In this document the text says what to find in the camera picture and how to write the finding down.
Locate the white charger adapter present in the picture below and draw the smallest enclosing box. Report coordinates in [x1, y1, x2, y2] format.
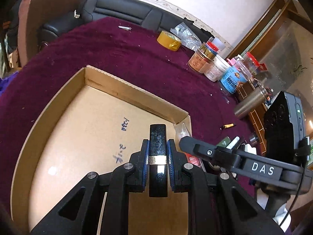
[244, 144, 257, 155]

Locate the white tube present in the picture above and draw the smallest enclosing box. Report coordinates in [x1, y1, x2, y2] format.
[226, 136, 240, 150]

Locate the green small case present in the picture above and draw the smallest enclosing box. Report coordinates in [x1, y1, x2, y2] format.
[217, 136, 231, 147]

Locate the yellow black small pen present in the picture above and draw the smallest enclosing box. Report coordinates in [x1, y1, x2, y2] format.
[221, 123, 236, 129]

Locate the black gold-band lipstick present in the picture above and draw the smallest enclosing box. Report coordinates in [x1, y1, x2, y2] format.
[148, 124, 168, 198]

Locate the white gloved right hand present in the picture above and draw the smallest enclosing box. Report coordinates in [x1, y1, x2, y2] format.
[255, 188, 291, 232]

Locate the small metal cup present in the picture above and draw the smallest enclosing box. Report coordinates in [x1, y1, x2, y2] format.
[249, 132, 260, 146]

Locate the steel thermos bottle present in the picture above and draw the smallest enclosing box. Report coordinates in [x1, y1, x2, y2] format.
[233, 86, 268, 119]

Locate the cardboard box tray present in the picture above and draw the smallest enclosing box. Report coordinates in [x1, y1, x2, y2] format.
[10, 66, 192, 233]

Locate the blue label plastic bottle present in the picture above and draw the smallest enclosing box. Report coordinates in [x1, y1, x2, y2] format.
[220, 67, 247, 94]

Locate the red lid clear jar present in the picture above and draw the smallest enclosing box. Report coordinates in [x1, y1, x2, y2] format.
[238, 52, 260, 80]

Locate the white plastic jar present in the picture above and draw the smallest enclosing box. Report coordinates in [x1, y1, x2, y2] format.
[204, 55, 231, 82]

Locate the orange label glass jar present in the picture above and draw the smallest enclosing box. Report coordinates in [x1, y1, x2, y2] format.
[188, 50, 213, 74]

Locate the red blue lid jar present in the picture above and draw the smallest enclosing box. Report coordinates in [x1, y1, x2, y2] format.
[200, 41, 219, 59]

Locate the clear plastic bag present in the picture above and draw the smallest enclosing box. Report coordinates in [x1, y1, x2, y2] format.
[170, 22, 202, 51]

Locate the maroon tablecloth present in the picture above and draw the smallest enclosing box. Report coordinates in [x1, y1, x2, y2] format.
[1, 18, 253, 210]

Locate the yellow tape roll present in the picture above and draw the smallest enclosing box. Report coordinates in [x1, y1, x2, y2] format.
[157, 31, 181, 52]

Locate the metal clip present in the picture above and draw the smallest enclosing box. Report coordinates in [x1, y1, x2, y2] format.
[118, 25, 132, 31]

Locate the brown pink armchair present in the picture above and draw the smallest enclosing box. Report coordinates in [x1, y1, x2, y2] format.
[17, 0, 82, 66]

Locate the black leather sofa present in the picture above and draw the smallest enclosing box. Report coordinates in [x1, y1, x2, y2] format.
[38, 0, 213, 45]

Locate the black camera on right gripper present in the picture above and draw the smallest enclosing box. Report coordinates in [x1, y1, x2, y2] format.
[264, 91, 306, 166]

